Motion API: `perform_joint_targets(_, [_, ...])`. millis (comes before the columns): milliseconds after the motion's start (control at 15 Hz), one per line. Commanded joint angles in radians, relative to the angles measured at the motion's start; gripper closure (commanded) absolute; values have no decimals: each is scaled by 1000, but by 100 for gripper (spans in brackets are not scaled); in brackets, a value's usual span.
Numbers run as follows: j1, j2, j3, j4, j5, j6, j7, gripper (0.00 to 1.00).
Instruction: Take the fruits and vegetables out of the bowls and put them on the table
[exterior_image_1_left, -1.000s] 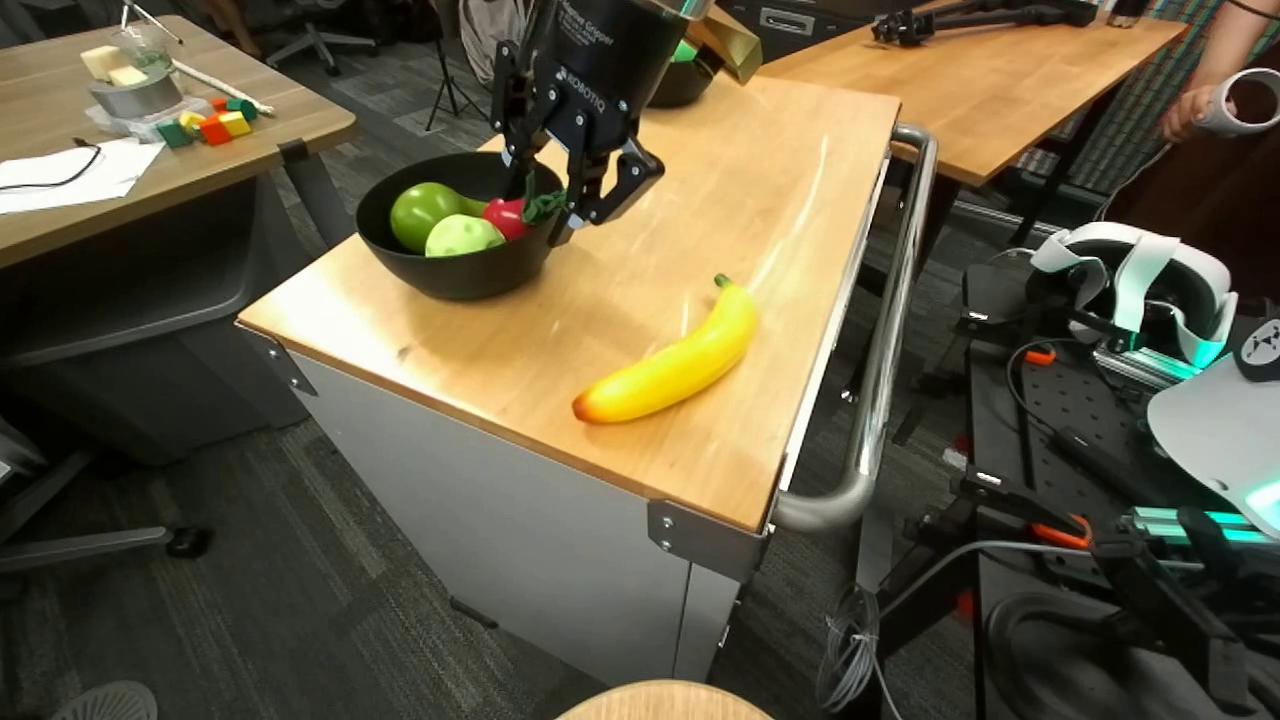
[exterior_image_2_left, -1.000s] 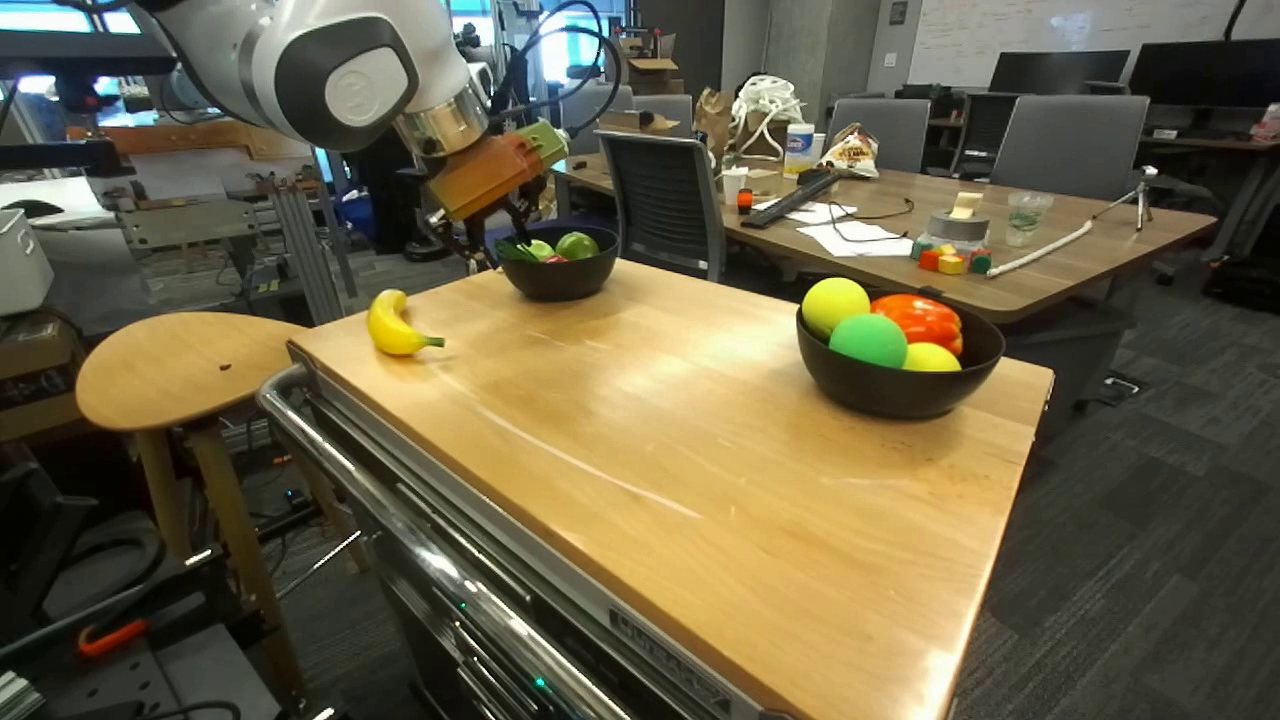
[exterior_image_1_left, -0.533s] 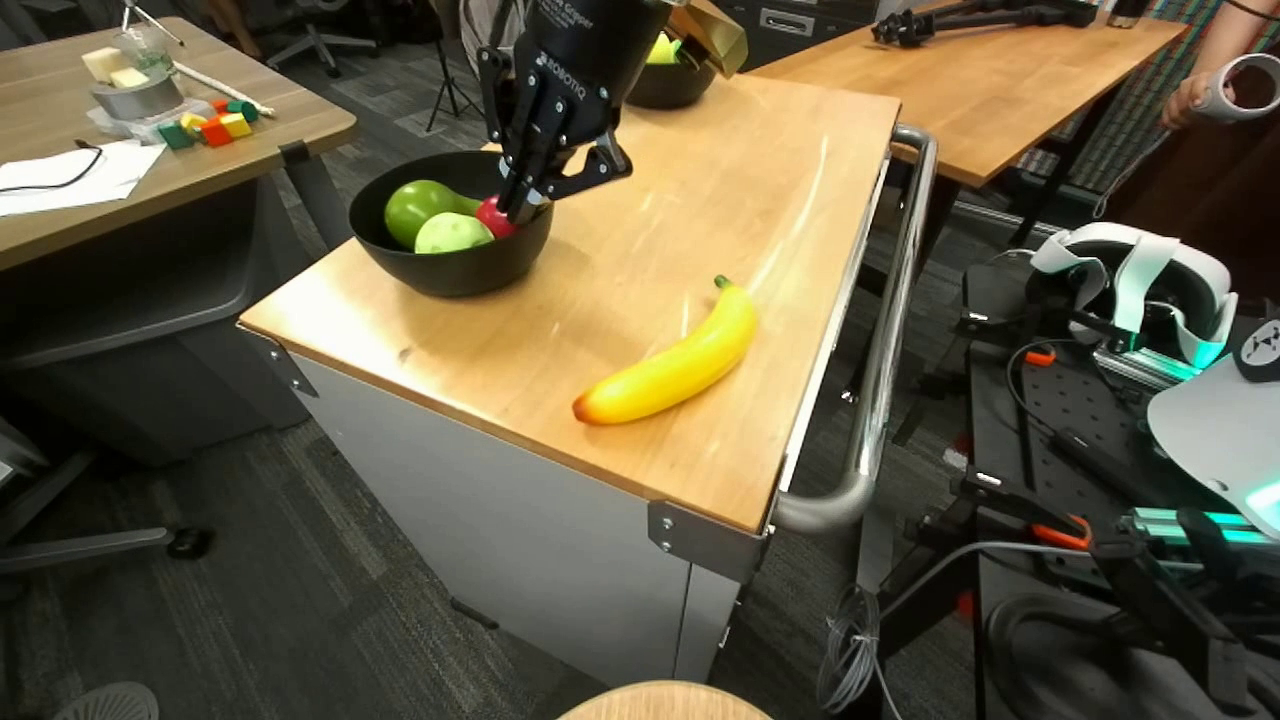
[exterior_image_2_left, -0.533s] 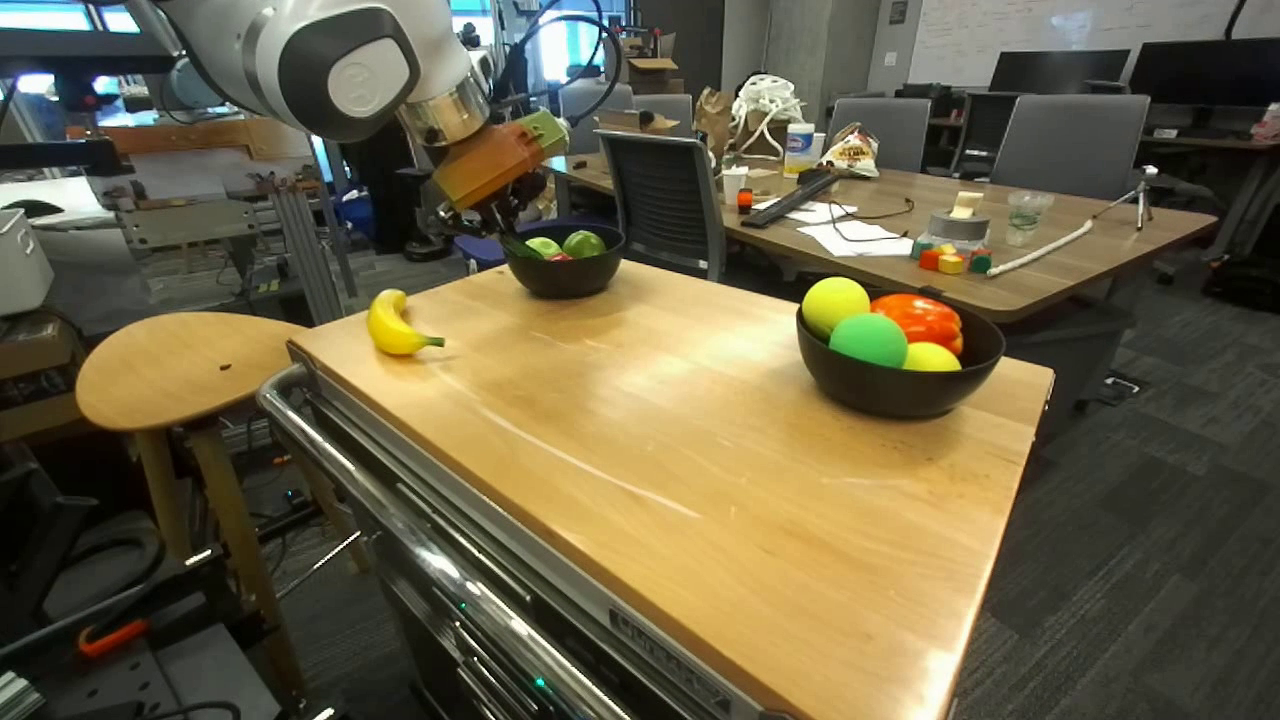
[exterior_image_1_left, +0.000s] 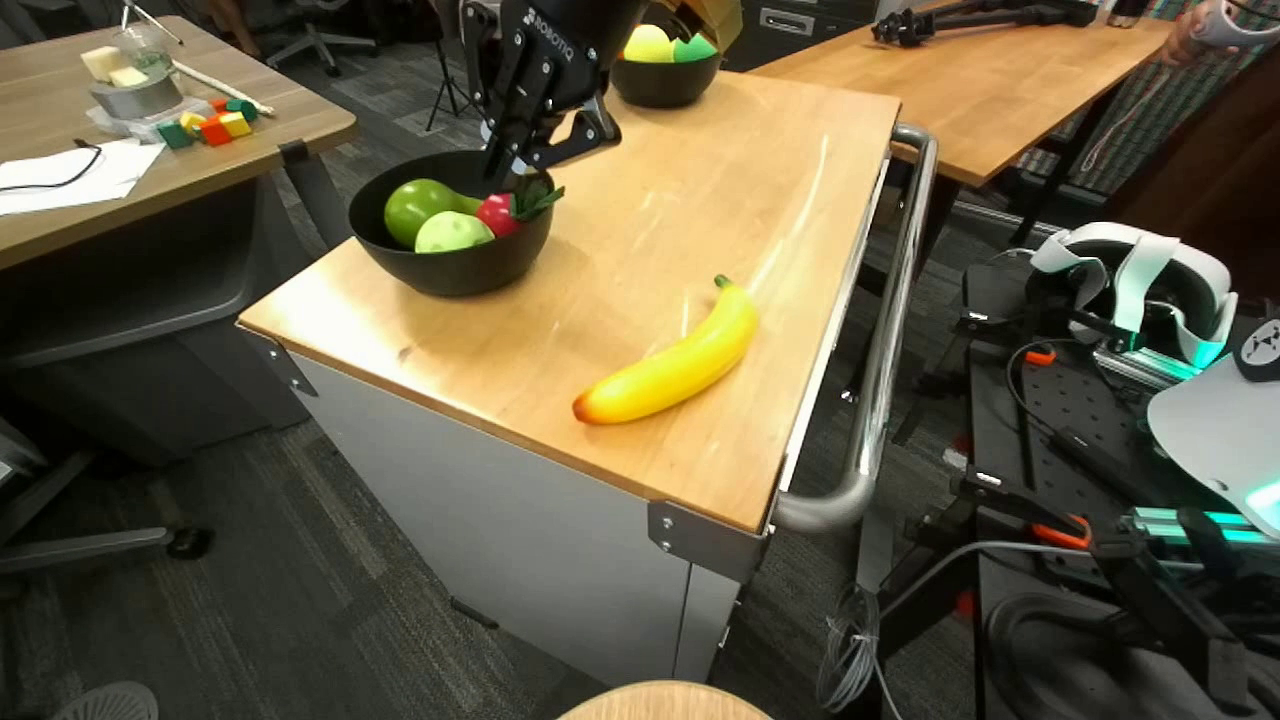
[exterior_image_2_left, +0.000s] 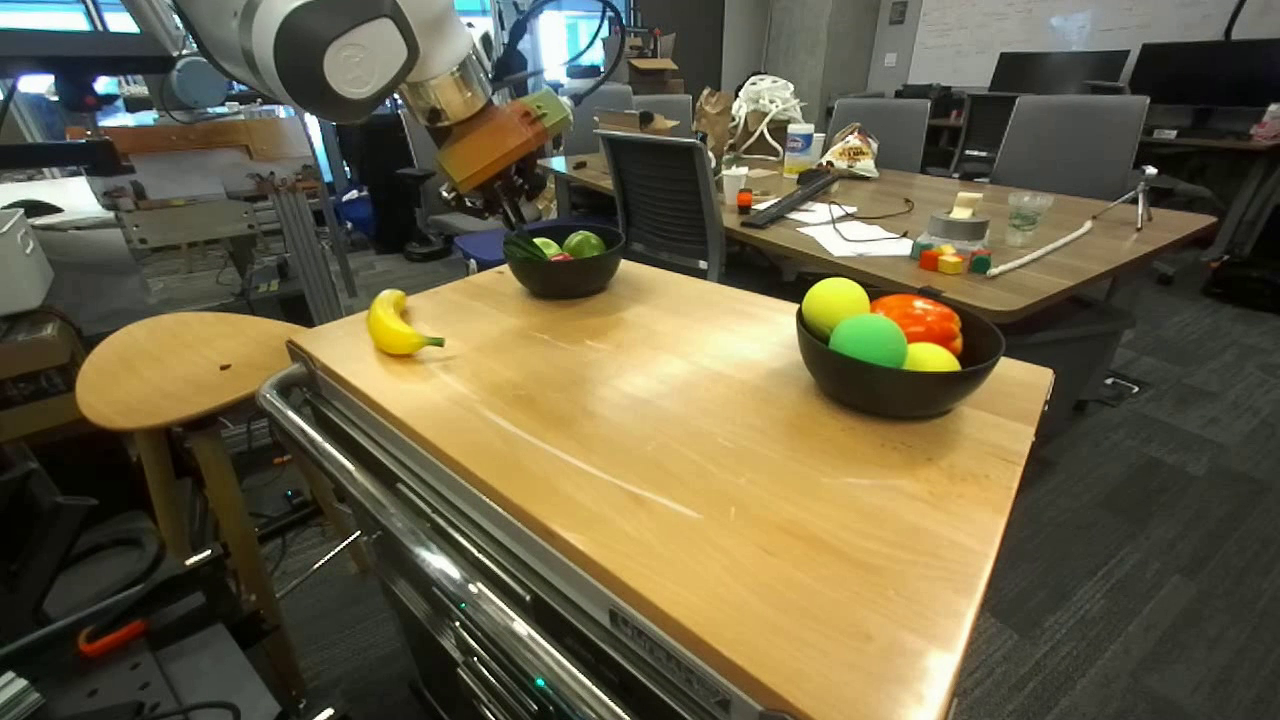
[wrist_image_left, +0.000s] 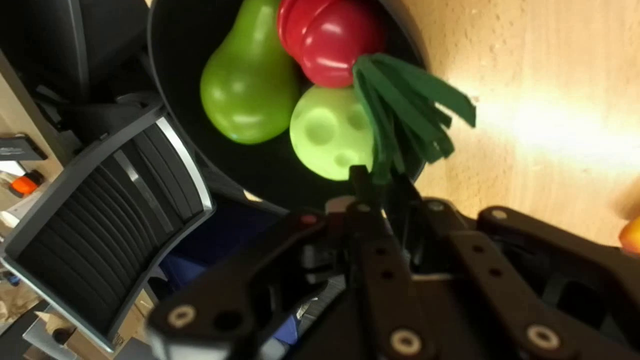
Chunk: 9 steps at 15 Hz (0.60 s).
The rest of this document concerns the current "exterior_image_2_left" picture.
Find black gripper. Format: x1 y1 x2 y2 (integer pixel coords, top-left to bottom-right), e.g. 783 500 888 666
467 160 554 230

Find yellow toy banana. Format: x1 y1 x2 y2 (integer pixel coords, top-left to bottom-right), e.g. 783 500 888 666
366 285 447 360

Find small black bowl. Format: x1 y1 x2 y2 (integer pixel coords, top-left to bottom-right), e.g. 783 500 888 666
499 216 629 305

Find black mesh office chair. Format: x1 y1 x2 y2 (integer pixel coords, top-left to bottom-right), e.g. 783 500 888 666
592 122 731 285

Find cardboard box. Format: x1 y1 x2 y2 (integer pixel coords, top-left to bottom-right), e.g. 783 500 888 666
621 53 689 101

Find long black bar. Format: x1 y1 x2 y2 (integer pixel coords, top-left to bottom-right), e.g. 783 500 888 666
737 160 847 230

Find clear water bottle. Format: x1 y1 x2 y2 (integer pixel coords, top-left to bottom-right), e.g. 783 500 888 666
782 114 822 184

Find wooden crate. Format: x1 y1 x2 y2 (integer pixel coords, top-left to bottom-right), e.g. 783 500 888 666
96 111 321 170

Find grey robot joint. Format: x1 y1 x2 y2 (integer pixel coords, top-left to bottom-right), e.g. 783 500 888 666
125 0 238 114

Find yellow-green toy ball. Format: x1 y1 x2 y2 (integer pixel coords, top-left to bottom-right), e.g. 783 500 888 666
800 272 875 341

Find crumpled plastic bag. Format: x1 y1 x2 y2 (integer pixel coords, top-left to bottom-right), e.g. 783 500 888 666
816 122 884 184

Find white paper sheets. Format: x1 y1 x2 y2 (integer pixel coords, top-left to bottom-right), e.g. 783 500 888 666
783 197 919 262

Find round wooden stool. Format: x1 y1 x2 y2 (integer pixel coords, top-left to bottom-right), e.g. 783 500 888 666
73 306 315 703

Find green toy ball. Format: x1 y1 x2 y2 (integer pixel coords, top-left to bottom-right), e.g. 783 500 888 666
826 306 913 371

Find orange toy bell pepper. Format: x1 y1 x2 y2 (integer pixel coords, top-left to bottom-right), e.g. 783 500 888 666
874 286 969 360

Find large black bowl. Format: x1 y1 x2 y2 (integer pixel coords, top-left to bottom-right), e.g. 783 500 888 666
792 295 1008 423

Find wooden butcher block table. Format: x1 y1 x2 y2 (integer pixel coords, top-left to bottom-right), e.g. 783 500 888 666
257 250 1059 720

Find colourful toy blocks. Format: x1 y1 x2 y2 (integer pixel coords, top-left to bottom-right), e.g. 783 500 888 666
913 236 1000 280

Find yellow toy lemon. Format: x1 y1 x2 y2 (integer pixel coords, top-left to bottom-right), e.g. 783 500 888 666
902 337 966 374

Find white appliance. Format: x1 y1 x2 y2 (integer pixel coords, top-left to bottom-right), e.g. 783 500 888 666
0 203 59 318

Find clear plastic cup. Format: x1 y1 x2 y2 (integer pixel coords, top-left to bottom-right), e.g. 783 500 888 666
1004 187 1059 239

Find thin white stick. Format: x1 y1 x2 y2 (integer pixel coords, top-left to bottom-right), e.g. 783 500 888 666
984 210 1100 280

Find wooden office table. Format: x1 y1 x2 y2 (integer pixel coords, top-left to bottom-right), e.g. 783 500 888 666
536 140 1223 333

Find black perforated breadboard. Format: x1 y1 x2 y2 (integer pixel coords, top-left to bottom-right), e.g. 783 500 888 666
0 619 287 720

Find black computer monitor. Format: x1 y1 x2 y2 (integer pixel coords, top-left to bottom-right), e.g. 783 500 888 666
1129 36 1280 111
988 45 1138 101

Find orange black clamp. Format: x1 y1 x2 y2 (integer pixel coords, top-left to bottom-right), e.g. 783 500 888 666
73 613 156 665

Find small tripod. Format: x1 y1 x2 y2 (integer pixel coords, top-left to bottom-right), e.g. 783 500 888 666
1116 160 1165 236

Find white rope bundle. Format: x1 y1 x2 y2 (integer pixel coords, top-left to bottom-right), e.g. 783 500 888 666
728 70 810 160

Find aluminium frame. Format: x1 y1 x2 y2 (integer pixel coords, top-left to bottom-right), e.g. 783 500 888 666
118 168 361 326

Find silver cart handle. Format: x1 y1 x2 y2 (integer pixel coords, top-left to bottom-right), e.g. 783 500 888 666
257 365 637 720

